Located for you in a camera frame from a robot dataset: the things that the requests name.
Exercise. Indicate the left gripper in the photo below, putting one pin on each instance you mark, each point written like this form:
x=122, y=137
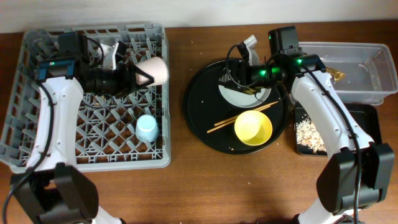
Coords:
x=130, y=85

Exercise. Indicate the yellow bowl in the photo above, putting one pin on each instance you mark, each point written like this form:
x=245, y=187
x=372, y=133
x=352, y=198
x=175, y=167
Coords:
x=253, y=128

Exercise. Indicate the clear plastic bin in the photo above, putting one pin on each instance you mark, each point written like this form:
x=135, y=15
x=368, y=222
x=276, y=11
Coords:
x=370, y=72

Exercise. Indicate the food scraps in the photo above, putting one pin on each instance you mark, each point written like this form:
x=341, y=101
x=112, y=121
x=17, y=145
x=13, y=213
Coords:
x=307, y=135

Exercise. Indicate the wooden chopstick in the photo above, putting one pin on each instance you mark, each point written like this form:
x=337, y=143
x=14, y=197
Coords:
x=223, y=124
x=256, y=109

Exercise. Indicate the upper wooden chopstick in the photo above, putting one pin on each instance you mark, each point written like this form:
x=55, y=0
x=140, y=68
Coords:
x=256, y=109

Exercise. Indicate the grey dishwasher rack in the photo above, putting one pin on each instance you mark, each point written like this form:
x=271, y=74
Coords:
x=106, y=128

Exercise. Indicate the gold snack wrapper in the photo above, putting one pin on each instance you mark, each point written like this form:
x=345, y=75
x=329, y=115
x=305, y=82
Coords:
x=336, y=74

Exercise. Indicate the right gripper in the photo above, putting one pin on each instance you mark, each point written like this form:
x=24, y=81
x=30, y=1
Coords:
x=236, y=66

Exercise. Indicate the blue cup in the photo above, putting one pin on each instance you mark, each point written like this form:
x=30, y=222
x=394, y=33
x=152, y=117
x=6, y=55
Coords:
x=147, y=128

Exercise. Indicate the lower wooden chopstick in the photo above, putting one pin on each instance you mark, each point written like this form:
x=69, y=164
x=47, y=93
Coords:
x=223, y=124

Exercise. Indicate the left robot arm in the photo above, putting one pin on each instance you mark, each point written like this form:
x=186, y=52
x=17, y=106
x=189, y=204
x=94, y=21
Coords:
x=52, y=189

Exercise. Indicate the pink cup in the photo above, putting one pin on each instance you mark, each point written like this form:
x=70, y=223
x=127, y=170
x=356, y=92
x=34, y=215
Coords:
x=156, y=68

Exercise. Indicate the round black tray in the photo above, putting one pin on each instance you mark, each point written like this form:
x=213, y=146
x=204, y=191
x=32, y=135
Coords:
x=203, y=106

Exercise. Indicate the black rectangular tray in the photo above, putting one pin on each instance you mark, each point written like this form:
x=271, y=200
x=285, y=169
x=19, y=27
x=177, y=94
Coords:
x=365, y=116

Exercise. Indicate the grey plate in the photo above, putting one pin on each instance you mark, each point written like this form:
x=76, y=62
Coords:
x=243, y=100

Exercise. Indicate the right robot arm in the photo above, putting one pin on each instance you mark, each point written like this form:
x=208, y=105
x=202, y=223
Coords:
x=358, y=171

